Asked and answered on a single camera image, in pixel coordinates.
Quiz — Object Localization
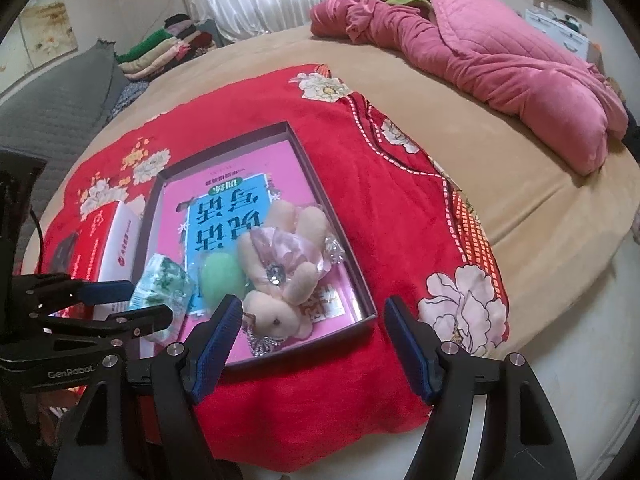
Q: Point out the white drawer cabinet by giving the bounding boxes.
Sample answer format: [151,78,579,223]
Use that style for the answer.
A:
[524,9,601,65]

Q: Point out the dark shallow box tray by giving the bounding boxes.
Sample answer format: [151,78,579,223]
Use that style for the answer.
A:
[130,120,378,369]

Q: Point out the green egg sponge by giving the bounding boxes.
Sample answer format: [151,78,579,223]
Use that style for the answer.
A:
[198,252,247,310]

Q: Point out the framed wall picture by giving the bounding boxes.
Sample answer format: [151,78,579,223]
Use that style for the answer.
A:
[18,0,78,68]

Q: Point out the green patterned tissue pack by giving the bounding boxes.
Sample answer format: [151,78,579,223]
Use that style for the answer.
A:
[127,254,195,344]

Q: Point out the grey quilted headboard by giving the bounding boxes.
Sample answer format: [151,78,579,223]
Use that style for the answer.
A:
[0,39,130,261]

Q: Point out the red floral blanket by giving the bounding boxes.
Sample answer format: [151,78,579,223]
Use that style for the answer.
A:
[44,65,509,472]

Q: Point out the stack of folded clothes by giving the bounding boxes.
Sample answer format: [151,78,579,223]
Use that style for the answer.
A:
[116,13,218,82]

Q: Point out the pink and blue book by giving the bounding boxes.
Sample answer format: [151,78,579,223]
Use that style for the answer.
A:
[158,138,362,363]

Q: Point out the beige teddy bear plush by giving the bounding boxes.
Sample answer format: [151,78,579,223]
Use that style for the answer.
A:
[236,200,332,341]

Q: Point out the red tissue box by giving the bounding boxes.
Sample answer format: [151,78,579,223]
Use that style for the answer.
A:
[52,199,144,321]

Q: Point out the black cable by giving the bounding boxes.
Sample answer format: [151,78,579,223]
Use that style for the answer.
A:
[28,206,47,276]

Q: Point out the pink quilted duvet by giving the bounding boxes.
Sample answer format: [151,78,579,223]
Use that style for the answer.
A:
[310,0,628,176]

